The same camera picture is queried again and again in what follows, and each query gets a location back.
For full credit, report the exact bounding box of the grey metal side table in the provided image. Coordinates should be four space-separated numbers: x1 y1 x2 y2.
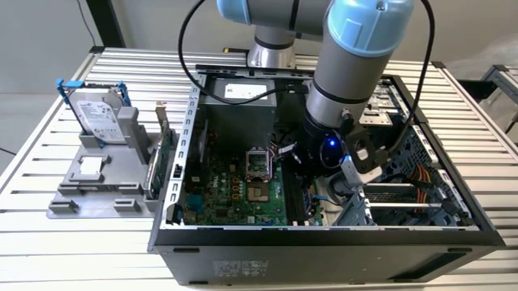
479 64 518 134

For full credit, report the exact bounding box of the metal disk bay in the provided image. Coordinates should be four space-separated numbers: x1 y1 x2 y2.
334 181 445 227

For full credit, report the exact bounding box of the silver metal drive cage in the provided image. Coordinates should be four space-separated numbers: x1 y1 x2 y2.
359 77 410 128

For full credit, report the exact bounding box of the grey power supply unit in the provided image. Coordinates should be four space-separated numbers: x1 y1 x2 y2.
200 78 279 154

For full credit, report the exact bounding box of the hard disk in blue carrier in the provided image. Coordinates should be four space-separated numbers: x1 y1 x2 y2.
55 78 132 149

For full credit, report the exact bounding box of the red yellow wire bundle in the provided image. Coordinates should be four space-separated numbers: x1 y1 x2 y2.
406 165 433 204

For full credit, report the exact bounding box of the black round fan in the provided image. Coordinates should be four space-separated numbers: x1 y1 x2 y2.
271 125 307 152

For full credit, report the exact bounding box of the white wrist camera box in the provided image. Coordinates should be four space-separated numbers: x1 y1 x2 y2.
338 154 383 185

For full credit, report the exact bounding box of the black open PC case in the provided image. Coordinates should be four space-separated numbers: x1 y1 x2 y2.
146 62 507 286

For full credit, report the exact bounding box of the black RAM slot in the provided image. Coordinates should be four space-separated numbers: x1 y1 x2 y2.
288 178 302 227
294 181 307 227
280 163 296 227

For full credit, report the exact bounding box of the CPU socket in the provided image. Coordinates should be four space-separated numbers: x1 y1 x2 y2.
246 180 272 204

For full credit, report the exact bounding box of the silver CPU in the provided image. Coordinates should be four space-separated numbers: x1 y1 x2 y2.
79 156 104 175

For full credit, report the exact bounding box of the green graphics card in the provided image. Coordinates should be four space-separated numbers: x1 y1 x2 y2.
143 101 180 201

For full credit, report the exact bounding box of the blue expansion slot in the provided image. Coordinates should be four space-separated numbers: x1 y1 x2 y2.
186 195 204 212

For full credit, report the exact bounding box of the black vertical post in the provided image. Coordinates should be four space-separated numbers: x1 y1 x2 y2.
87 0 126 49

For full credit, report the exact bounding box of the metal socket cover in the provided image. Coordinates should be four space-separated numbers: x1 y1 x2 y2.
244 146 272 180

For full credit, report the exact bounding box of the green motherboard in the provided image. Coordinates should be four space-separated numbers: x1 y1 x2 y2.
180 148 326 227

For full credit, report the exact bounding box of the grey plastic parts rack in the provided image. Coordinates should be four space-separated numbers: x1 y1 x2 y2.
45 105 179 219

